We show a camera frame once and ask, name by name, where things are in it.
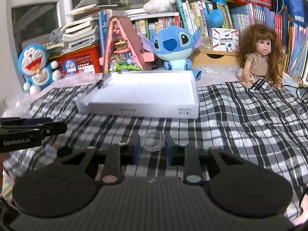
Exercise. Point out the black white plaid cloth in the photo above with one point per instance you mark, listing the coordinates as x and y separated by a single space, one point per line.
264 125

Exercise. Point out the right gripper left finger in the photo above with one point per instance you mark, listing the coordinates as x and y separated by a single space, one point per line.
107 163

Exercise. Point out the small white printed box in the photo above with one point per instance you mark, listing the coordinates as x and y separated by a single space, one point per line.
224 40

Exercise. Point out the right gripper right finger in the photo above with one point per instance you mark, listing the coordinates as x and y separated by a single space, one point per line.
194 160

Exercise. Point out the wooden drawer box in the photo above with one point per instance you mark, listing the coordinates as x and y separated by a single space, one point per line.
203 57

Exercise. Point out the Doraemon plush toy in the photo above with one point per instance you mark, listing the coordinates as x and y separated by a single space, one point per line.
33 64

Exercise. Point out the brown haired baby doll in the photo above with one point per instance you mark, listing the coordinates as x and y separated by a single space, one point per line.
261 56

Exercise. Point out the blue Stitch plush toy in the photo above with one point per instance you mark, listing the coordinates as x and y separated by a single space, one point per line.
174 45

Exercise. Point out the white shallow cardboard box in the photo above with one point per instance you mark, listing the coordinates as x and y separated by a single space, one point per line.
153 94

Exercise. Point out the blue gift bag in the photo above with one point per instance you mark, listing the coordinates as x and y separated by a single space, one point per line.
295 8

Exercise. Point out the clear round plastic dish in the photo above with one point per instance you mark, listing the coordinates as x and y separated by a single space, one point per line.
153 141

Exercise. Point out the stack of books left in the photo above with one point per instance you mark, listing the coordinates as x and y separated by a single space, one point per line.
80 32

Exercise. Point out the red plastic crate left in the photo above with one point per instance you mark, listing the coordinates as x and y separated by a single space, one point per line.
81 61

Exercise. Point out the pink triangular diorama house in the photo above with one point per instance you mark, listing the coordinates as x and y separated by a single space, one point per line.
123 49

